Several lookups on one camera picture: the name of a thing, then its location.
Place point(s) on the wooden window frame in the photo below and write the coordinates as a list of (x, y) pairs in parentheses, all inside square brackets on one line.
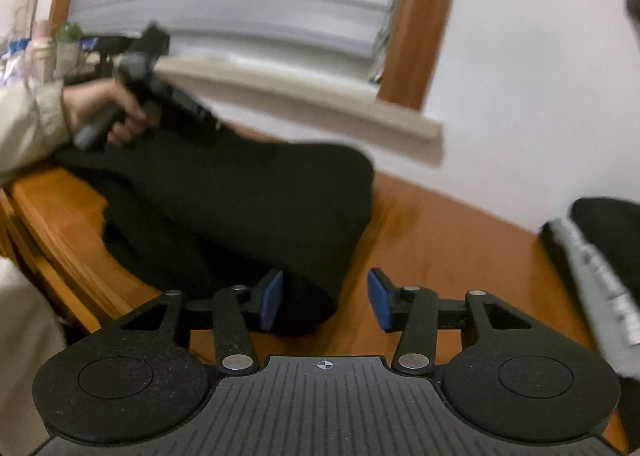
[(425, 11)]

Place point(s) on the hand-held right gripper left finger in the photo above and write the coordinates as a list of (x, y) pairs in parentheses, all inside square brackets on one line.
[(270, 301)]

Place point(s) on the black jacket silver lining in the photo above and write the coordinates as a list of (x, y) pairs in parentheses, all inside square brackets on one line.
[(615, 246)]

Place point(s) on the black fleece garment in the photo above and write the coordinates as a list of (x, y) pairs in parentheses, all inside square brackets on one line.
[(240, 196)]

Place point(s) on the clear bottle green lid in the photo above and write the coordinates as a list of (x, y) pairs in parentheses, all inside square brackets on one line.
[(67, 56)]

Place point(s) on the person's left hand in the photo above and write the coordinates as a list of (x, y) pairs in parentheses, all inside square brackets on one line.
[(85, 101)]

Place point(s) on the beige window sill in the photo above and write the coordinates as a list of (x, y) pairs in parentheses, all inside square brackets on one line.
[(325, 101)]

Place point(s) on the pink cup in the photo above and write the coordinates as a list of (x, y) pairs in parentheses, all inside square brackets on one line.
[(42, 51)]

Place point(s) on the person's beige clothing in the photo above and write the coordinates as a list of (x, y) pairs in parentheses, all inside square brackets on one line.
[(25, 351)]

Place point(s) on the person's left forearm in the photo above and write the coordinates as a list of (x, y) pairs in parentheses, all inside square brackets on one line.
[(25, 126)]

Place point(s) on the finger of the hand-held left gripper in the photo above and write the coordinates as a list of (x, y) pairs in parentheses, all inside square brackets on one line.
[(192, 111)]

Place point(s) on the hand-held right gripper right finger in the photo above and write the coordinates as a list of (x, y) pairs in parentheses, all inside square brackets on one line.
[(380, 298)]

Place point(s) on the white plastic bag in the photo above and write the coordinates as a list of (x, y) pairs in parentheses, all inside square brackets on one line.
[(12, 66)]

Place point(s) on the black box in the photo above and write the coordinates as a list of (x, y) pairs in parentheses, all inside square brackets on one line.
[(112, 44)]

